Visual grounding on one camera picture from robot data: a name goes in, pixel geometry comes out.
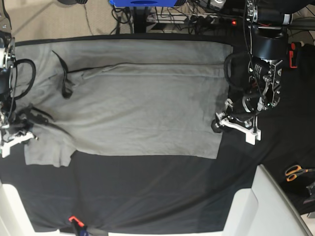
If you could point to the black table stand post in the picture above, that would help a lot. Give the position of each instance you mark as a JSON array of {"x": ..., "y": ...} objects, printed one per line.
[{"x": 140, "y": 15}]

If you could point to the black table cloth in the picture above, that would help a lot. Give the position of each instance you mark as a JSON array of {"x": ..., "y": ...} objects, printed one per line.
[{"x": 170, "y": 194}]

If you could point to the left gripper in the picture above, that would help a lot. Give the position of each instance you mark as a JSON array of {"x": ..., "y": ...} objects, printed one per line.
[{"x": 238, "y": 116}]

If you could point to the white furniture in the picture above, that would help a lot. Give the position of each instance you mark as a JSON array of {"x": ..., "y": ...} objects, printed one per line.
[
  {"x": 14, "y": 220},
  {"x": 263, "y": 210}
]

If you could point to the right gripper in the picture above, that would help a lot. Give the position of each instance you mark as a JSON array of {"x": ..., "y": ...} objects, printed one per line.
[{"x": 17, "y": 131}]

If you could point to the blue box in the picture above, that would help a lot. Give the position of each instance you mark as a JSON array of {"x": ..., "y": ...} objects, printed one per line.
[{"x": 143, "y": 3}]

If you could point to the white furniture left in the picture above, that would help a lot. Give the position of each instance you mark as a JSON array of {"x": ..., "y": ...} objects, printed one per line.
[{"x": 14, "y": 220}]

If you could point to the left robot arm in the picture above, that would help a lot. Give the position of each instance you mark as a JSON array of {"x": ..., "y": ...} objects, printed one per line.
[{"x": 266, "y": 40}]

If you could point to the black power strip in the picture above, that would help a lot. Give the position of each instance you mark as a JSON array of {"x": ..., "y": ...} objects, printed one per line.
[{"x": 215, "y": 20}]

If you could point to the red blue clamp bottom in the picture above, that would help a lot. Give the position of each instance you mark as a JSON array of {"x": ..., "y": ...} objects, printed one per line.
[{"x": 79, "y": 228}]

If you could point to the red black clamp right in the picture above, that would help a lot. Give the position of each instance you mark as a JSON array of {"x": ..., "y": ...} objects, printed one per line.
[{"x": 293, "y": 53}]

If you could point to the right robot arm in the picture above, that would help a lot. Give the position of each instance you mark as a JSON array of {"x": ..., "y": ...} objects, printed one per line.
[{"x": 8, "y": 68}]

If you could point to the grey T-shirt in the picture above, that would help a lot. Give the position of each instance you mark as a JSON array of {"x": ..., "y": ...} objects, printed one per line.
[{"x": 125, "y": 98}]

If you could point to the black device right edge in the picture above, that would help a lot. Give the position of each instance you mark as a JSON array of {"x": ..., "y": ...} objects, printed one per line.
[{"x": 311, "y": 191}]

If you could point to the white furniture right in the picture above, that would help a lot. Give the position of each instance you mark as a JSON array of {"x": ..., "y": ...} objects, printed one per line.
[{"x": 263, "y": 210}]

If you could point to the orange handled scissors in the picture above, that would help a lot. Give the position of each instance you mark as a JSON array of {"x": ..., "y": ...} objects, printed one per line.
[{"x": 295, "y": 171}]

